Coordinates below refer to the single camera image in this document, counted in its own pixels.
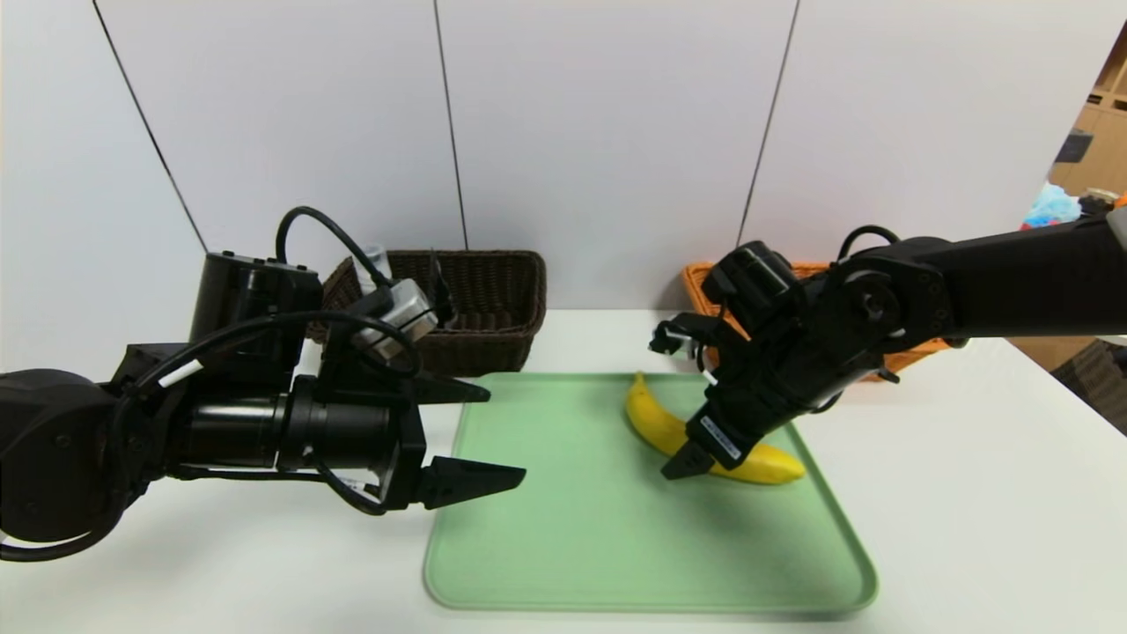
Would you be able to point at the dark woven stool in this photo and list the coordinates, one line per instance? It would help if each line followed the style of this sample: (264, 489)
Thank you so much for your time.
(1096, 387)

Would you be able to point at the yellow banana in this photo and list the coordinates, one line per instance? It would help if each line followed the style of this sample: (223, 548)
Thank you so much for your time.
(651, 423)

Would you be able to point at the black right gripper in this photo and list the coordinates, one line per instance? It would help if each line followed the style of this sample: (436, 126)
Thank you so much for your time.
(719, 437)

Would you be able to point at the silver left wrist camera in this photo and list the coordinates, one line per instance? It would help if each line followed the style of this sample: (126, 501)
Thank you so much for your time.
(398, 315)

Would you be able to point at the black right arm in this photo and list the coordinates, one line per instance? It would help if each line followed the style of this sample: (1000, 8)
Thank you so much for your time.
(1012, 282)

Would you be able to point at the orange and black left arm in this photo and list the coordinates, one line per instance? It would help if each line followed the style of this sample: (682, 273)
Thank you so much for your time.
(53, 449)

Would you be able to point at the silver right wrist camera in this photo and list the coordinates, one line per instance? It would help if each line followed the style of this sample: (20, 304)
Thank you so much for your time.
(673, 339)

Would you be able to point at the white bottle grey cap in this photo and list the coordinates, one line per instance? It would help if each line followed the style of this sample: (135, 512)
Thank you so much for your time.
(377, 262)

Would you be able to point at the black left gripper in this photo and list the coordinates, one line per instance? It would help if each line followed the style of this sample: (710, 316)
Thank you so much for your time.
(407, 458)

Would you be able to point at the orange wicker basket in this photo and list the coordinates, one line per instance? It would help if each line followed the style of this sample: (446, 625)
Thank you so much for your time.
(916, 357)

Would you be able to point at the green plastic tray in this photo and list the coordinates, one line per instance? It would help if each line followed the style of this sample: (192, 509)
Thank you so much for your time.
(599, 537)

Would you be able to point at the black cosmetic tube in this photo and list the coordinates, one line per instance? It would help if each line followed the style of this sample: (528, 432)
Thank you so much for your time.
(442, 299)

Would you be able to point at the dark grey wall box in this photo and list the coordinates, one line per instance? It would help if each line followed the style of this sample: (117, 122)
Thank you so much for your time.
(1070, 148)

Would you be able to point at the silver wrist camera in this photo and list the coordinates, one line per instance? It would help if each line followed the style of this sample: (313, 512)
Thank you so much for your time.
(673, 339)
(398, 315)

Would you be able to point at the blue plastic bag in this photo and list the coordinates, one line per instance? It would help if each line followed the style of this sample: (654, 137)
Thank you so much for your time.
(1052, 211)

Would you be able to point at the dark brown wicker basket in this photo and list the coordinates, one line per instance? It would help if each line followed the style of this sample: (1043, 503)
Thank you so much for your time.
(502, 308)

